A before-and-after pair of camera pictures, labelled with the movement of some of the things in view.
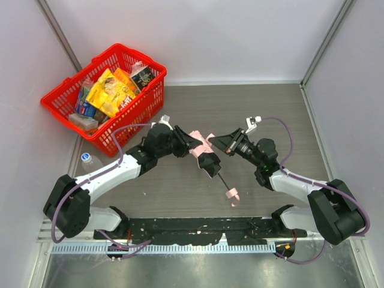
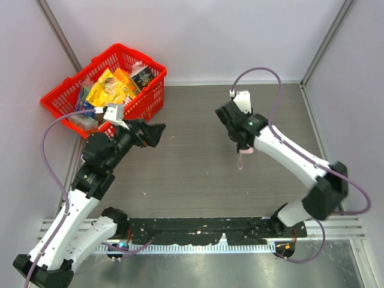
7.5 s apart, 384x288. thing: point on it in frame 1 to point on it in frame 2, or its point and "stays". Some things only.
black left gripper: x=181 y=141 to x=141 y=132
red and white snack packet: x=125 y=102 stays
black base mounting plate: x=235 y=231 stays
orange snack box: x=125 y=76 stays
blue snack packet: x=83 y=107 stays
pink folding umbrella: x=209 y=161 to x=245 y=150
